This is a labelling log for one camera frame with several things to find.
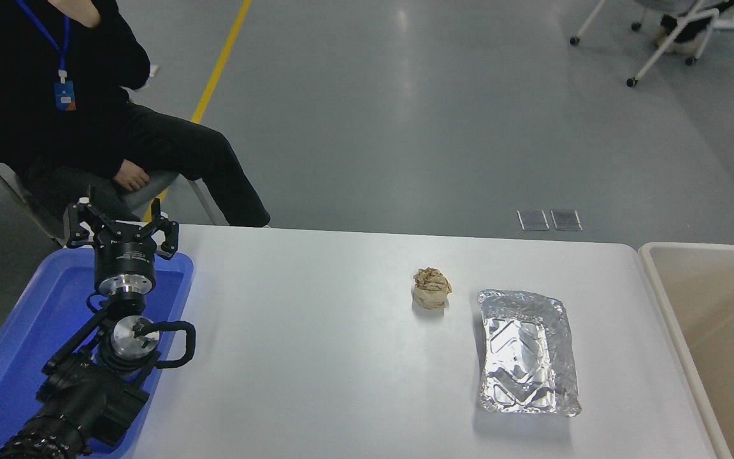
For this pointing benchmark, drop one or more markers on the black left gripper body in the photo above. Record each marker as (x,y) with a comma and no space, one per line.
(125,257)

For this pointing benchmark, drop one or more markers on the person's hand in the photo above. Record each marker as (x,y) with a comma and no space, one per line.
(131,175)
(80,9)

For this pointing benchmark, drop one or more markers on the person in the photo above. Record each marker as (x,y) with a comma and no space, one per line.
(35,127)
(692,27)

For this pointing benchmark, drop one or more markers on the large pale bin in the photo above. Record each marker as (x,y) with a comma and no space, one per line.
(724,331)

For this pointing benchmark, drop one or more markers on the blue plastic tray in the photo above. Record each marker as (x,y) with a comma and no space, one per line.
(23,331)

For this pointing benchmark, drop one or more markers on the white rolling chair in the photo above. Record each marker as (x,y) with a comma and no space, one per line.
(666,48)

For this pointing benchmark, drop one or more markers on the clear floor plate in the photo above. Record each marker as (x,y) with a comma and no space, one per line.
(534,220)
(566,220)

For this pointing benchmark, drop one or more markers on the crumpled tan paper ball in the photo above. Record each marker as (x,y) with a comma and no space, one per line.
(432,288)

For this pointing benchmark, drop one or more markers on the silver foil tray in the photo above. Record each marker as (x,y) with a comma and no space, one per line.
(526,350)

